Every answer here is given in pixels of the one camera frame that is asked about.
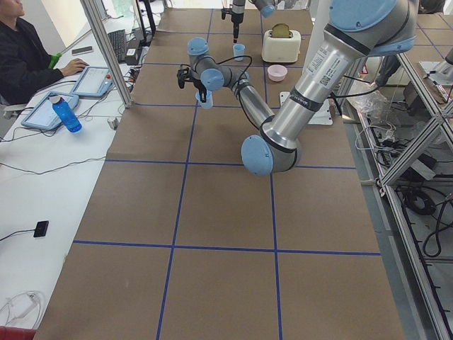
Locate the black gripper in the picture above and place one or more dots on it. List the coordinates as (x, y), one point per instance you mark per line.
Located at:
(237, 10)
(197, 84)

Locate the light blue cup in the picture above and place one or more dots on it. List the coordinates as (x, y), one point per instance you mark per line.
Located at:
(239, 51)
(207, 103)

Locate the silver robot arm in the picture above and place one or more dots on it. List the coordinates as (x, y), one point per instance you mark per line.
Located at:
(355, 29)
(265, 7)

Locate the bread slice in toaster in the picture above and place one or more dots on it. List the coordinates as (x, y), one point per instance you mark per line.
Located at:
(280, 30)

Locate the cream toaster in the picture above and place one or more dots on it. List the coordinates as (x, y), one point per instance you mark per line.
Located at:
(281, 50)

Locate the pink bowl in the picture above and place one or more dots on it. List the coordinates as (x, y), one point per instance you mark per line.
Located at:
(277, 72)

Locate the black keyboard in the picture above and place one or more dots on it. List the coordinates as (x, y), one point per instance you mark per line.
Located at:
(118, 42)

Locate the teach pendant tablet far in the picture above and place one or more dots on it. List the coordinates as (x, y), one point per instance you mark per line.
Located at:
(93, 82)

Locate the teach pendant tablet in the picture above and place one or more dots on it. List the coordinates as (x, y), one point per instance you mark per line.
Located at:
(93, 82)
(43, 117)

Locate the black smartphone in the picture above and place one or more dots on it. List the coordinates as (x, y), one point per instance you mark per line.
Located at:
(82, 50)

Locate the blue water bottle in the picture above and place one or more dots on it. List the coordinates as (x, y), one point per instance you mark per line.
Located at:
(65, 114)

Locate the teach pendant tablet near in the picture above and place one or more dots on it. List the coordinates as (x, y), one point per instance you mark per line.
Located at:
(43, 117)

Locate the seated person in black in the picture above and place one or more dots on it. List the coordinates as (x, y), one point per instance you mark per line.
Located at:
(25, 64)

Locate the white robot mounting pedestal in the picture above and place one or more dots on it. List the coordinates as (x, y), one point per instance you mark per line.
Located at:
(322, 72)

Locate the aluminium frame post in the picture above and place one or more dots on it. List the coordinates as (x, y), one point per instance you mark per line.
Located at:
(93, 16)

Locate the aluminium frame rack right side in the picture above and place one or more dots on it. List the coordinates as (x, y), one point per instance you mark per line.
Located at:
(411, 147)

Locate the small black device with cable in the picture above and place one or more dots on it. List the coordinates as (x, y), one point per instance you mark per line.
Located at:
(41, 229)

